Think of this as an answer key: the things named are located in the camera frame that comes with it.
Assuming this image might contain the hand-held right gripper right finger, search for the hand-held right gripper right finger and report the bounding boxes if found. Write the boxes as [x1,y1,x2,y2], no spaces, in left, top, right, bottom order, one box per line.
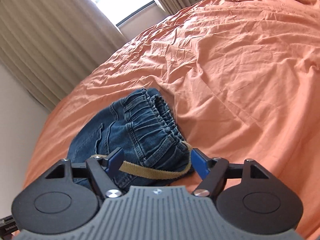
[190,148,272,198]

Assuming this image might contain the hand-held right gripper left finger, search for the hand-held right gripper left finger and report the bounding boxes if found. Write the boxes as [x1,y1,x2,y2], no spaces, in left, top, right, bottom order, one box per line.
[45,148,124,200]

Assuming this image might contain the blue denim pants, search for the blue denim pants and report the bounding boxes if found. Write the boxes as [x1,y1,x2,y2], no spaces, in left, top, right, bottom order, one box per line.
[67,87,194,193]

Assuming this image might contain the orange bed sheet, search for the orange bed sheet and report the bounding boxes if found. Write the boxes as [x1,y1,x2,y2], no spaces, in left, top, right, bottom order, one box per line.
[15,0,320,240]

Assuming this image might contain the wide beige pleated curtain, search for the wide beige pleated curtain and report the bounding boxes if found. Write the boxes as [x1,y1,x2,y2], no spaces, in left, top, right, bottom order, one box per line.
[0,0,128,112]

